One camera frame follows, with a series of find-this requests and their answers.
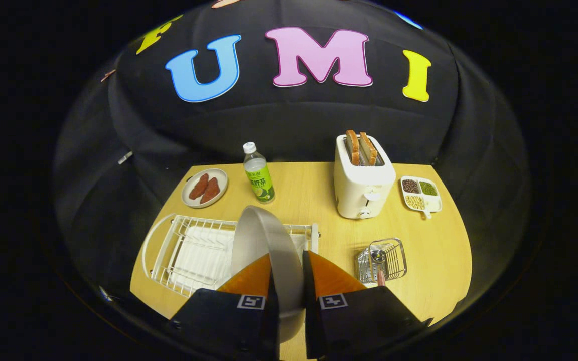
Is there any white toaster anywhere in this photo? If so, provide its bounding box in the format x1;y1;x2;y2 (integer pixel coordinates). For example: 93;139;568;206
333;133;396;219

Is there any small beige plate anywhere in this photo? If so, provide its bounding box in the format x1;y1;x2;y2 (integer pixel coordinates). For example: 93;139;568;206
181;168;229;209

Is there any white wire dish rack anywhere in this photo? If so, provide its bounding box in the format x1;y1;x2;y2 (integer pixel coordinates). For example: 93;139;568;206
141;213;320;299

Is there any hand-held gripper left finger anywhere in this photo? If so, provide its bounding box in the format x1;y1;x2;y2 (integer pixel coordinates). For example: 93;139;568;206
166;253;280;361

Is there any green label drink bottle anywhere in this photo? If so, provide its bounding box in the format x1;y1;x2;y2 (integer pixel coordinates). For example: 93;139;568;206
243;142;276;204

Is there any red sausage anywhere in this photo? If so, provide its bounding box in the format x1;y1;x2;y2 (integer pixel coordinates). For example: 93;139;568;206
200;177;221;204
189;173;209;200

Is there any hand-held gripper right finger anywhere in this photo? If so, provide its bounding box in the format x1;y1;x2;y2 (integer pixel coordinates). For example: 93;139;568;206
302;250;432;360

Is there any white round plate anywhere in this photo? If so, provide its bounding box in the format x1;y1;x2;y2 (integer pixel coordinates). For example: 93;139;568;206
231;205;306;344

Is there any metal wire basket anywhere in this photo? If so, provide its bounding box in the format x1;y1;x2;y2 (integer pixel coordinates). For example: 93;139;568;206
355;237;408;285

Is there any white divided dish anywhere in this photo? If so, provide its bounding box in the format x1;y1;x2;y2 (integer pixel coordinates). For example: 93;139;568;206
400;175;443;220

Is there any white ribbed drain tray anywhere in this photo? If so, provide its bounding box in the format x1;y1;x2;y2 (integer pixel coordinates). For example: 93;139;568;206
169;226;237;292

